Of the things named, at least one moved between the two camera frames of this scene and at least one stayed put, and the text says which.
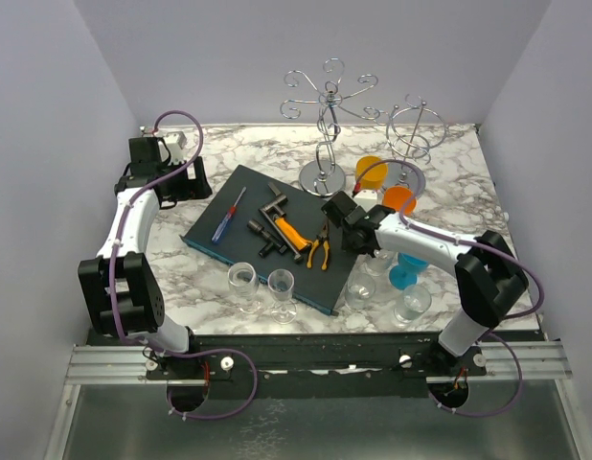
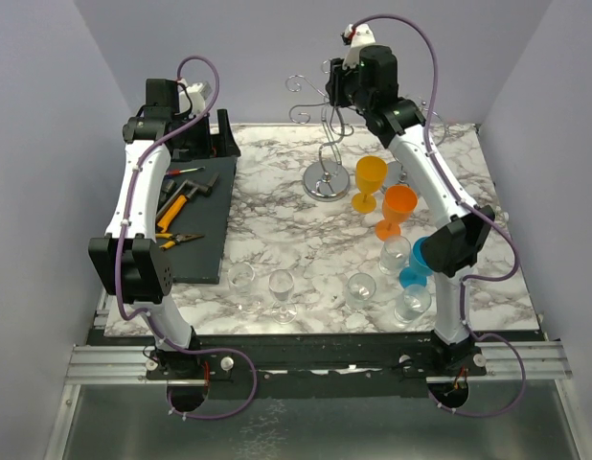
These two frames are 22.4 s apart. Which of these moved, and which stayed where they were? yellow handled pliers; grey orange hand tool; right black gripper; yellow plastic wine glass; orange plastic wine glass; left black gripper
Moved: left black gripper; right black gripper; grey orange hand tool; yellow handled pliers
Stayed: yellow plastic wine glass; orange plastic wine glass
